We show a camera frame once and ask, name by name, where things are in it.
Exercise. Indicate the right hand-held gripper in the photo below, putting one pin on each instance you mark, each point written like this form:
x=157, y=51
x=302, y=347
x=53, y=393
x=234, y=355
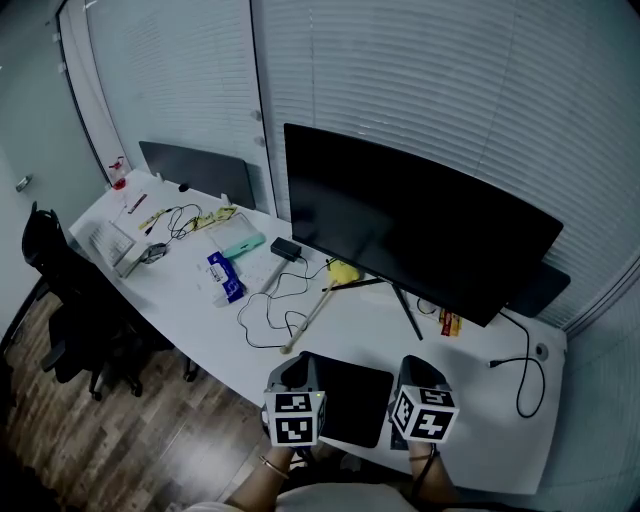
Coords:
x=425, y=415

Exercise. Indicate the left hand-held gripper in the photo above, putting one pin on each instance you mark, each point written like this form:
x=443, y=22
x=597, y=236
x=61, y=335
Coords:
x=295, y=420

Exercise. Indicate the black mouse pad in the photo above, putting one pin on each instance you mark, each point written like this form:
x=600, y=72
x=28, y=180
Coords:
x=355, y=400

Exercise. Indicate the person's right forearm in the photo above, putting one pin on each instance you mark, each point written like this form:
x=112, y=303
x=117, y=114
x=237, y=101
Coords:
x=434, y=480

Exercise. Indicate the person's left forearm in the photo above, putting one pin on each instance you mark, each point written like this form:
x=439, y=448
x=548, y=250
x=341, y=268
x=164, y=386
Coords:
x=260, y=487

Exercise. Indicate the red and yellow packet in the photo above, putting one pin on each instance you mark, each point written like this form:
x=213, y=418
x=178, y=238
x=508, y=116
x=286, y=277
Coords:
x=450, y=322

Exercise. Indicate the small round white object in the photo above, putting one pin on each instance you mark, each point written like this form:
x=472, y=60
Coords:
x=426, y=306

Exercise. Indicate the white power strip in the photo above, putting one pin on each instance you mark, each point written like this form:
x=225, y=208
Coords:
x=265, y=272

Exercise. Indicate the yellow plush on wooden stick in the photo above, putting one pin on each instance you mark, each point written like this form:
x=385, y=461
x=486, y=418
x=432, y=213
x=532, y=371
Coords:
x=345, y=272

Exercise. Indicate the blue tissue packet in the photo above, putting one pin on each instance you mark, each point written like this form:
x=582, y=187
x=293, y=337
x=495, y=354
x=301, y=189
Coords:
x=225, y=280

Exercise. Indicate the black power adapter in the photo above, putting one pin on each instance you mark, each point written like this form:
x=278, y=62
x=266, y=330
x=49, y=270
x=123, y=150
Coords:
x=286, y=248

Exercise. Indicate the person's white shirt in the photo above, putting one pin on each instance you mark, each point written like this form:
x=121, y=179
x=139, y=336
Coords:
x=325, y=500

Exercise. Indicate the dark grey desk divider panel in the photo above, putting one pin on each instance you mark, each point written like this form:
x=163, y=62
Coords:
x=542, y=292
x=200, y=172

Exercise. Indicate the clear case with mint edge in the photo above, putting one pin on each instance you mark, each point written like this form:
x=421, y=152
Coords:
x=232, y=235

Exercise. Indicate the black computer monitor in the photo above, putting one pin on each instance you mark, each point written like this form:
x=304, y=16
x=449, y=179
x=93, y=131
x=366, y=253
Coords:
x=400, y=215

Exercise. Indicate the yellow flat packet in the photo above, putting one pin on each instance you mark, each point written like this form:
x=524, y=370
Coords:
x=217, y=216

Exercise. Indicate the white flat box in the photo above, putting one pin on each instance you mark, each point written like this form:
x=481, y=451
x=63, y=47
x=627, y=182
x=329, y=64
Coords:
x=131, y=264

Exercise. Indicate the yellow narrow strip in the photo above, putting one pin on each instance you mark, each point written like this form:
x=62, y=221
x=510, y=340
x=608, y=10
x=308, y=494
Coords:
x=151, y=219

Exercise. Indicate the small black round object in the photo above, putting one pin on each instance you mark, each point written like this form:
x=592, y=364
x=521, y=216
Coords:
x=183, y=187

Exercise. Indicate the black office chair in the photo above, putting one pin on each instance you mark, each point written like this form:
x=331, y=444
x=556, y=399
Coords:
x=80, y=320

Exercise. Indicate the dark red flat stick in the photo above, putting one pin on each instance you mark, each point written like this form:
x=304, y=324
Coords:
x=137, y=204

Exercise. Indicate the red spray bottle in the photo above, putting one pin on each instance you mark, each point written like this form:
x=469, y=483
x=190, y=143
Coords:
x=118, y=182

